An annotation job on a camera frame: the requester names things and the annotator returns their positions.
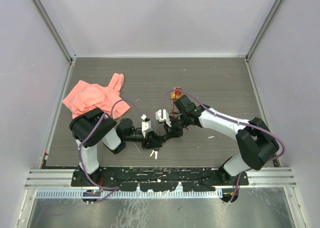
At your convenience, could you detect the large brass padlock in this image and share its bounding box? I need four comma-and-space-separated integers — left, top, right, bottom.
170, 91, 178, 106

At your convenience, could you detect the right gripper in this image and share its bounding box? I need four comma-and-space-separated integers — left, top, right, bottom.
162, 114, 188, 141

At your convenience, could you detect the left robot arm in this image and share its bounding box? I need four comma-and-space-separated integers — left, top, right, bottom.
69, 108, 165, 186

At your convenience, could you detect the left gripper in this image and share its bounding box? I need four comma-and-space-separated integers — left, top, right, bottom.
124, 129, 163, 149

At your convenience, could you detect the red cable seal lock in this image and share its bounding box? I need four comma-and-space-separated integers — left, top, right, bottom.
171, 87, 182, 117

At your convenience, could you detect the aluminium frame rail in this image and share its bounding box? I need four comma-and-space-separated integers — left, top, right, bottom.
24, 167, 297, 189

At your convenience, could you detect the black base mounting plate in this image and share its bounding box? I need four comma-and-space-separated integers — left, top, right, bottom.
71, 165, 250, 193

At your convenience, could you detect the black-headed key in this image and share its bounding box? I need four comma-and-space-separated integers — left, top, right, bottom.
153, 148, 159, 160

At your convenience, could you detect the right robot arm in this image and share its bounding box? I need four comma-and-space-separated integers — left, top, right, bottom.
155, 95, 280, 185

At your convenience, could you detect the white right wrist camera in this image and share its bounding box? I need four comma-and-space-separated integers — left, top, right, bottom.
155, 109, 172, 127

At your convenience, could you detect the slotted cable duct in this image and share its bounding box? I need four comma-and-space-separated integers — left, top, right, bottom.
35, 189, 223, 199

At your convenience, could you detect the pink cloth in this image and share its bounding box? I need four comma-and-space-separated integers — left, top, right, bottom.
62, 73, 130, 119

